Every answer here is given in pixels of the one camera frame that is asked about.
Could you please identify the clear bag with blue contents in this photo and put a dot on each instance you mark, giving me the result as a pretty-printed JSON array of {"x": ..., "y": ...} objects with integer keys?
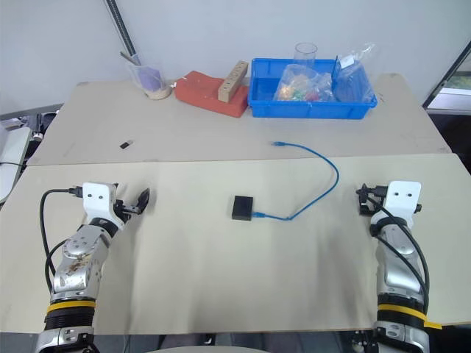
[{"x": 351, "y": 79}]

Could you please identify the black metal pole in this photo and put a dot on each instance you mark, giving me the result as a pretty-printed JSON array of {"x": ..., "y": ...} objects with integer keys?
[{"x": 121, "y": 25}]

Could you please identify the wooden block with holes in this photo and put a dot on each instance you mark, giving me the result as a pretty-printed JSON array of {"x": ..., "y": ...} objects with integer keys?
[{"x": 232, "y": 81}]

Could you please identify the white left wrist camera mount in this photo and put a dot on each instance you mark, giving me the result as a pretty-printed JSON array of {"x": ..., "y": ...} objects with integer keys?
[{"x": 97, "y": 200}]

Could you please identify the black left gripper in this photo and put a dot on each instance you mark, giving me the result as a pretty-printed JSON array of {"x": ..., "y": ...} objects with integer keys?
[{"x": 125, "y": 211}]

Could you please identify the small black box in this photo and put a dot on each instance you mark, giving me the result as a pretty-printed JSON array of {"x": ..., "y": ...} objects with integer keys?
[{"x": 243, "y": 208}]

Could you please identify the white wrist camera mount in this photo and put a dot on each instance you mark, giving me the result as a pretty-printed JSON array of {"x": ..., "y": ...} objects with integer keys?
[
  {"x": 97, "y": 200},
  {"x": 403, "y": 200}
]

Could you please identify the small black adapter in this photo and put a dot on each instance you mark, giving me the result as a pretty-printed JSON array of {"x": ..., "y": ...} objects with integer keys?
[{"x": 126, "y": 144}]

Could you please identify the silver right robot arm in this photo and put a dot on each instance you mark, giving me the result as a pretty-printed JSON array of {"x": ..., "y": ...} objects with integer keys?
[{"x": 395, "y": 272}]

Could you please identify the bag of colourful items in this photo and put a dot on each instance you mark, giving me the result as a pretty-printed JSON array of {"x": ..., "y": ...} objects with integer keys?
[{"x": 303, "y": 86}]

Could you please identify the orange red sponge block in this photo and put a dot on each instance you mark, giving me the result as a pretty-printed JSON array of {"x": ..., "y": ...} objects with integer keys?
[{"x": 200, "y": 92}]

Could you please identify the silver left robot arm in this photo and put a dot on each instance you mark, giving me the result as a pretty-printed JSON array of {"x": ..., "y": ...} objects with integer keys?
[{"x": 77, "y": 257}]

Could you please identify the blue plastic bin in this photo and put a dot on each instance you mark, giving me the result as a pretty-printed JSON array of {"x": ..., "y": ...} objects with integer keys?
[{"x": 312, "y": 106}]

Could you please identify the white grey equipment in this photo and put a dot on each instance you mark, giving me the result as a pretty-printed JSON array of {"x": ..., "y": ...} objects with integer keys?
[{"x": 13, "y": 154}]

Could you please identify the clear cup with purple insert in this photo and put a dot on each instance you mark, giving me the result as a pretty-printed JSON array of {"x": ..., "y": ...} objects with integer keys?
[{"x": 149, "y": 79}]

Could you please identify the clear plastic cup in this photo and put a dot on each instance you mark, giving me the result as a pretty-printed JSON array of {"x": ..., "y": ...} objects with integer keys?
[{"x": 305, "y": 53}]

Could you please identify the dark metal frame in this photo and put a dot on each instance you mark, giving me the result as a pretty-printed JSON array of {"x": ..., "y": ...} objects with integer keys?
[{"x": 447, "y": 79}]

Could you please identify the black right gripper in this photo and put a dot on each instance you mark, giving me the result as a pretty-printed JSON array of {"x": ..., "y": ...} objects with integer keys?
[{"x": 369, "y": 206}]

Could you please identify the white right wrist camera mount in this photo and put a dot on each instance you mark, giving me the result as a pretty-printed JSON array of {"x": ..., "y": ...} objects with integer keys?
[{"x": 403, "y": 200}]

